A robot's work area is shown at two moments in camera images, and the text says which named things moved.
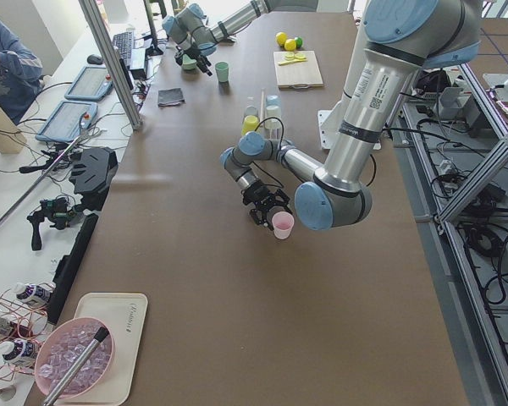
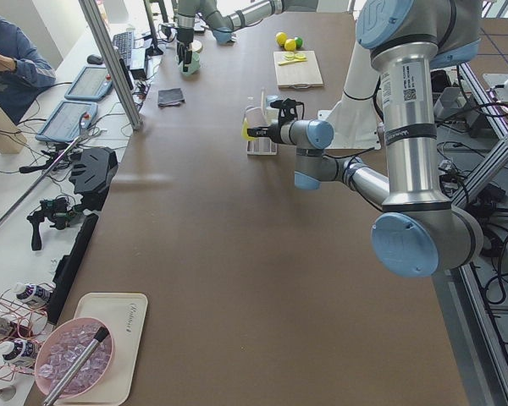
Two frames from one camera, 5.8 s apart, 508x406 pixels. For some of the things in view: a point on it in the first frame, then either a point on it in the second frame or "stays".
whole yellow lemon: (289, 45) stays
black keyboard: (123, 42) stays
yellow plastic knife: (292, 61) stays
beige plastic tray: (125, 315) stays
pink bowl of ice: (59, 348) stays
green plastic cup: (222, 71) → (194, 67)
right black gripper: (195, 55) → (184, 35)
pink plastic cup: (282, 223) → (256, 117)
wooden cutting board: (302, 74) stays
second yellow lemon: (281, 37) stays
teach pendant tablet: (68, 121) stays
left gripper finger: (256, 216) → (257, 131)
